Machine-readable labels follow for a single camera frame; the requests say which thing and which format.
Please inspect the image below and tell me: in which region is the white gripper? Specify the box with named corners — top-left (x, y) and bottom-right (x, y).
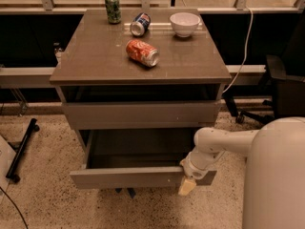
top-left (178, 150), bottom-right (223, 196)

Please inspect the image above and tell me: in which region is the grey drawer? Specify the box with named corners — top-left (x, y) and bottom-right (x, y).
top-left (62, 101), bottom-right (220, 130)
top-left (69, 129), bottom-right (218, 190)

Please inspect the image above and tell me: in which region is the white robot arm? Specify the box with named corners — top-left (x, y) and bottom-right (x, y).
top-left (179, 117), bottom-right (305, 229)

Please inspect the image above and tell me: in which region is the grey top drawer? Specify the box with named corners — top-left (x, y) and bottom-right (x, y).
top-left (62, 101), bottom-right (220, 130)

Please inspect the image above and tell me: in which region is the grey drawer cabinet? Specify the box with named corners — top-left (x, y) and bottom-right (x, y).
top-left (49, 8), bottom-right (233, 186)

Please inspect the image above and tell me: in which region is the blue tape cross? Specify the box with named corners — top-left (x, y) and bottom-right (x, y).
top-left (115, 188), bottom-right (136, 198)

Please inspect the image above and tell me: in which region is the red coke can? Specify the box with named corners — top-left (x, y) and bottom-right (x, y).
top-left (126, 39), bottom-right (159, 68)

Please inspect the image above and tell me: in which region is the black office chair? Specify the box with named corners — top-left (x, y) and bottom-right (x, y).
top-left (223, 14), bottom-right (305, 124)

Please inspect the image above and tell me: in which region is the white bowl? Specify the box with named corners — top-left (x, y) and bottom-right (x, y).
top-left (170, 12), bottom-right (201, 37)

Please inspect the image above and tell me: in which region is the black wheeled stand leg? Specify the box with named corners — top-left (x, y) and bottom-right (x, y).
top-left (6, 118), bottom-right (40, 183)

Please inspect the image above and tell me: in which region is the blue pepsi can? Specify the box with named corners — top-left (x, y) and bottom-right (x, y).
top-left (130, 12), bottom-right (151, 37)

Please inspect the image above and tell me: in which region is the green soda can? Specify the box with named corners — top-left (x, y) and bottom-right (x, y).
top-left (105, 0), bottom-right (121, 24)

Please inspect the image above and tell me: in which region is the metal window railing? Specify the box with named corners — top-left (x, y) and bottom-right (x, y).
top-left (0, 0), bottom-right (305, 16)

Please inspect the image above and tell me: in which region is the white cable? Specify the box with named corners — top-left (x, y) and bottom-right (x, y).
top-left (221, 7), bottom-right (254, 94)

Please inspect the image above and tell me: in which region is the black floor cable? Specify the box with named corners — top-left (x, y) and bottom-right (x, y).
top-left (0, 186), bottom-right (30, 229)

